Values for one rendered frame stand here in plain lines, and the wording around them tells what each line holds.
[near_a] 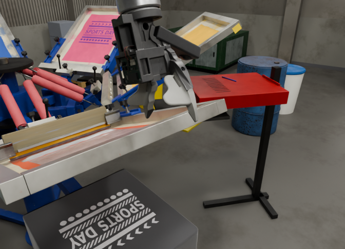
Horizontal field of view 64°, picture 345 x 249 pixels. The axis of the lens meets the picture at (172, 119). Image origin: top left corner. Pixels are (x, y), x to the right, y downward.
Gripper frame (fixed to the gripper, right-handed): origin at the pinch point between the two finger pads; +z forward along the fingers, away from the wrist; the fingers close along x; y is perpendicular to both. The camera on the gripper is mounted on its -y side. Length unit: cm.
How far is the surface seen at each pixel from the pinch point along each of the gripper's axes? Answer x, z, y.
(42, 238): -56, 38, 21
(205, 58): -382, 5, -418
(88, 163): -10.7, 5.1, 14.4
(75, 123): -70, 7, -5
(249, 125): -165, 90, -247
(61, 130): -70, 8, 1
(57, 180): -10.6, 5.9, 20.8
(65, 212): -62, 36, 10
